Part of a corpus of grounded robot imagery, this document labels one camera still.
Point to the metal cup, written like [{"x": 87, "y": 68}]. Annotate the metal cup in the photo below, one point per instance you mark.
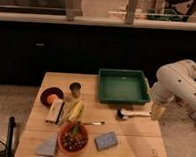
[{"x": 75, "y": 89}]

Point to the beige wooden gripper block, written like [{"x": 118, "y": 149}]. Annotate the beige wooden gripper block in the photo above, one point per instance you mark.
[{"x": 157, "y": 111}]

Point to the white handled dish brush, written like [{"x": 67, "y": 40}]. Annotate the white handled dish brush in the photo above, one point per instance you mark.
[{"x": 124, "y": 114}]

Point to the grey folded cloth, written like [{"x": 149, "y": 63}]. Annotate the grey folded cloth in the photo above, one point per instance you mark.
[{"x": 47, "y": 147}]

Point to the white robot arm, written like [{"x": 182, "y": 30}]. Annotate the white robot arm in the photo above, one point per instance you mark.
[{"x": 173, "y": 79}]

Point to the corn cob toy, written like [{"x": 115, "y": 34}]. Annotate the corn cob toy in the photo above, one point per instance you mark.
[{"x": 74, "y": 113}]

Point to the green object on shelf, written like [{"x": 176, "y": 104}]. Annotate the green object on shelf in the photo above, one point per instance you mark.
[{"x": 167, "y": 15}]

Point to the green plastic tray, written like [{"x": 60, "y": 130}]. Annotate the green plastic tray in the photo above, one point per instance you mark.
[{"x": 116, "y": 86}]

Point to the small paint brush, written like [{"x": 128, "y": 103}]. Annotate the small paint brush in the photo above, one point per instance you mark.
[{"x": 93, "y": 123}]

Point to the white black eraser block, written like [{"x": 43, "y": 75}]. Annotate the white black eraser block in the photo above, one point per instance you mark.
[{"x": 53, "y": 113}]

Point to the black chair frame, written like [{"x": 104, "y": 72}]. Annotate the black chair frame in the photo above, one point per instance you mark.
[{"x": 8, "y": 143}]

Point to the blue sponge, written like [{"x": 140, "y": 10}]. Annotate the blue sponge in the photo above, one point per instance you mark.
[{"x": 105, "y": 141}]

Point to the orange bowl with beads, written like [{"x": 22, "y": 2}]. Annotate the orange bowl with beads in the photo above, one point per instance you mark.
[{"x": 72, "y": 138}]

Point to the orange fruit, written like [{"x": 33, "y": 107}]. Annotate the orange fruit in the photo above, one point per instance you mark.
[{"x": 51, "y": 98}]

